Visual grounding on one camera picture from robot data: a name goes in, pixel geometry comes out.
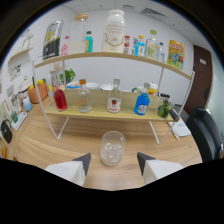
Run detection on small red liquid bottle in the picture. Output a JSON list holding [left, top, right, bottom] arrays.
[[53, 83, 69, 112]]

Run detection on clear bottle orange cap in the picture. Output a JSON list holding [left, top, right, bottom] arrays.
[[77, 78, 92, 114]]

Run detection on clear bottle green cap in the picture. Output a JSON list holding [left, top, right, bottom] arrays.
[[145, 29, 160, 61]]

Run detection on clear glass with ice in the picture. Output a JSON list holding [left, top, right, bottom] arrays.
[[100, 130, 127, 167]]

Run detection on white fabric pouch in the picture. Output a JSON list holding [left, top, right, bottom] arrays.
[[168, 119, 192, 139]]

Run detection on black armchair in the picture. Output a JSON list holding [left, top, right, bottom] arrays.
[[185, 106, 224, 163]]

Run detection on two-tier wooden shelf rack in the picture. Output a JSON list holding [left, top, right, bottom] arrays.
[[32, 51, 196, 145]]

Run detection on blue liquid bottle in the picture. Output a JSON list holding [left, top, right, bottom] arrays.
[[133, 82, 151, 116]]

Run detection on white tray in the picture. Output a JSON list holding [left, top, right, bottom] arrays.
[[10, 111, 28, 131]]

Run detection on black kettle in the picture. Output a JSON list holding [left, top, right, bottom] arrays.
[[0, 119, 13, 144]]

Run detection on small blue white bottle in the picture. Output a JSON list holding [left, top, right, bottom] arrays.
[[22, 96, 33, 113]]

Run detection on clear bottle red label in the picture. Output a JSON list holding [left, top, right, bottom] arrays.
[[106, 78, 123, 114]]

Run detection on orange fruit basket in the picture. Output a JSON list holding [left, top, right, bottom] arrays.
[[27, 78, 49, 104]]

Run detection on blue rimmed bowl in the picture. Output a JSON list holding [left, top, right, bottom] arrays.
[[66, 80, 81, 90]]

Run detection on white bowl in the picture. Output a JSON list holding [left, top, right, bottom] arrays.
[[85, 82, 100, 91]]

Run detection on green potted plant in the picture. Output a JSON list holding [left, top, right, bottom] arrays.
[[59, 68, 76, 84]]

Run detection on brown door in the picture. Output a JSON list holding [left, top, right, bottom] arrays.
[[183, 44, 213, 116]]

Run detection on clear bottle dark cap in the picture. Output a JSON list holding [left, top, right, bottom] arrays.
[[157, 41, 166, 63]]

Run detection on light blue drink bottle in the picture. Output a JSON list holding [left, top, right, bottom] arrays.
[[134, 34, 147, 57]]

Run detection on small pink bottle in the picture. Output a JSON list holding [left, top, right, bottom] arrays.
[[60, 35, 70, 57]]

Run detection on small red box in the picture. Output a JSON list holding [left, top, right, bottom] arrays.
[[123, 35, 131, 55]]

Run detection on small teal bottle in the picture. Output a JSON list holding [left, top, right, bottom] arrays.
[[84, 30, 94, 53]]

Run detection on black and silver bag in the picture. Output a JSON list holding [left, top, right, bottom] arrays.
[[42, 20, 64, 61]]

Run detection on tall glass jar cork lid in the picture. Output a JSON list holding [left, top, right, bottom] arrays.
[[68, 12, 90, 55]]

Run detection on large white milk bottle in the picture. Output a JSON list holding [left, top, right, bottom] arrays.
[[101, 8, 127, 54]]

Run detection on lime jar with wooden handle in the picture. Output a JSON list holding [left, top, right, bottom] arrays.
[[156, 93, 180, 123]]

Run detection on wooden wall shelf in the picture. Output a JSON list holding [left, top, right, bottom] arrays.
[[8, 46, 35, 63]]

